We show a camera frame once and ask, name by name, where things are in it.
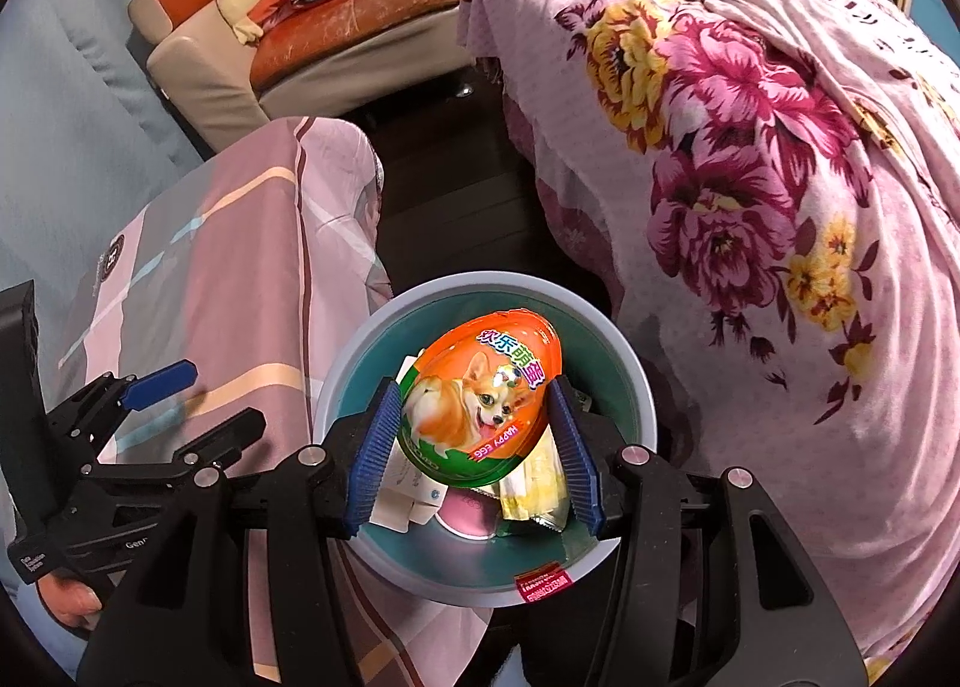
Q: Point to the pink floral blanket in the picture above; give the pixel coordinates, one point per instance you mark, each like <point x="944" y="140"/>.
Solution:
<point x="750" y="132"/>

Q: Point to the orange dog print egg toy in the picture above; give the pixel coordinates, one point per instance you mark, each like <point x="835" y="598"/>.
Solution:
<point x="480" y="387"/>

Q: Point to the pink paper cup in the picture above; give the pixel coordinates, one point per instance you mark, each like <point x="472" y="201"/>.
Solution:
<point x="469" y="514"/>

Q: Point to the teal bin white rim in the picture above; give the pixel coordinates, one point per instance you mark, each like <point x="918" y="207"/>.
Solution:
<point x="465" y="567"/>

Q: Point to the blue curtain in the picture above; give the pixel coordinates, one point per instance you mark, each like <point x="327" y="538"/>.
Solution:
<point x="67" y="132"/>

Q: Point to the green white small carton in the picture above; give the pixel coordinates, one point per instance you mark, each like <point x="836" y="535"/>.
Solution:
<point x="397" y="499"/>

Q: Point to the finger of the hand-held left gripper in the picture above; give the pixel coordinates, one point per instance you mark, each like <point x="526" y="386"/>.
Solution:
<point x="161" y="379"/>
<point x="225" y="432"/>

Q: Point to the yellow cake wrapper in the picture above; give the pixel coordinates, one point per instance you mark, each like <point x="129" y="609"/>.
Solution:
<point x="532" y="484"/>

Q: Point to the beige armchair brown leather seat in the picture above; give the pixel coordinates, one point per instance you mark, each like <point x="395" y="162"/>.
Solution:
<point x="202" y="79"/>

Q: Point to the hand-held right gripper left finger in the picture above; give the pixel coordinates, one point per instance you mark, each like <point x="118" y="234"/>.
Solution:
<point x="375" y="454"/>

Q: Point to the person's left hand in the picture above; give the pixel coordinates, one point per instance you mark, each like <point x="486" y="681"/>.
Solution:
<point x="71" y="597"/>

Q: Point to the pink bed sheet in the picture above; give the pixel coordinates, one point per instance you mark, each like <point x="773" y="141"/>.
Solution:
<point x="577" y="222"/>

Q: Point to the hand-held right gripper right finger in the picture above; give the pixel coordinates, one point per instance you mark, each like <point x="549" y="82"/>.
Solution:
<point x="574" y="462"/>

